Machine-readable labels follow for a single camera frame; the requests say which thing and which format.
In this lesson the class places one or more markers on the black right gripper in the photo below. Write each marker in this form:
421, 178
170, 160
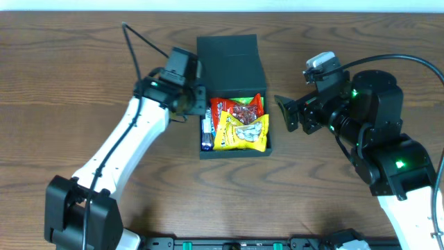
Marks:
302, 114

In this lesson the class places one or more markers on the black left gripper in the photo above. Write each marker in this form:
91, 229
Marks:
200, 101

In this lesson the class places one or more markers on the red snack bag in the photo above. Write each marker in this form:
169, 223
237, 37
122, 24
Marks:
245, 114

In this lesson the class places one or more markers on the dark purple chocolate bar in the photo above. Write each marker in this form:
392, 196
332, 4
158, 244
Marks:
207, 135

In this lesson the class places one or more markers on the yellow nut snack bag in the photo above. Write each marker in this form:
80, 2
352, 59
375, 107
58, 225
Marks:
232, 134

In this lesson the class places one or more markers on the green Haribo gummy bag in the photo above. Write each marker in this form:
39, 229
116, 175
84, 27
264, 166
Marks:
243, 100

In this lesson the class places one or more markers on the blue Oreo cookie pack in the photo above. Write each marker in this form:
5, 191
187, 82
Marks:
208, 124

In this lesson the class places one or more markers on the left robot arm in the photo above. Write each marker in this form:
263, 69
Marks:
82, 212

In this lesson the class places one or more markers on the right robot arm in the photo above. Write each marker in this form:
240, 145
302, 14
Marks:
363, 112

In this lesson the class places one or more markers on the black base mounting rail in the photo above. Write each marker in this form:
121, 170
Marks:
168, 243

